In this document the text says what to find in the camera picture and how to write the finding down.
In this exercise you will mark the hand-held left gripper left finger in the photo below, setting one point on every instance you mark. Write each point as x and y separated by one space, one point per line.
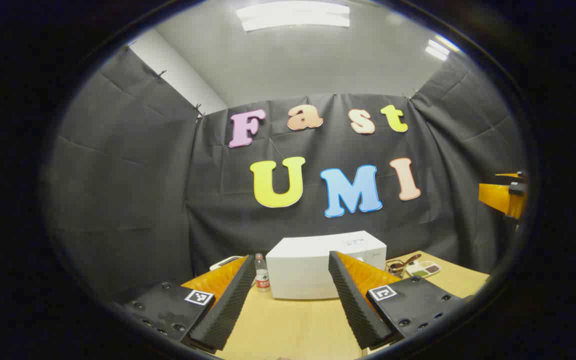
228 310

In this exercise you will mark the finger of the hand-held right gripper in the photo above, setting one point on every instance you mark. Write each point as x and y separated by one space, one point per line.
495 197
510 175

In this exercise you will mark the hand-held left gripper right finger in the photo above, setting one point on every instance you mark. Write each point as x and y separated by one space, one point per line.
353 305

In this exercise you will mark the white microwave oven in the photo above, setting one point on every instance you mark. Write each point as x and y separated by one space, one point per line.
298 270

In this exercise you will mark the clear water bottle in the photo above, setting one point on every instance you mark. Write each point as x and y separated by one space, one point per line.
262 280

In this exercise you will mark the white toaster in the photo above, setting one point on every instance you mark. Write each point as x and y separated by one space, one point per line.
223 262

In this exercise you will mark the white divided seasoning dish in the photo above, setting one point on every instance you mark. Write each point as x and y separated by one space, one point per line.
423 270

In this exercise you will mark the black backdrop cloth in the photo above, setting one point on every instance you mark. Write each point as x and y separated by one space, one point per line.
143 200

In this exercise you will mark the long ceiling light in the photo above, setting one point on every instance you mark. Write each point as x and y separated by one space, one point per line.
293 15

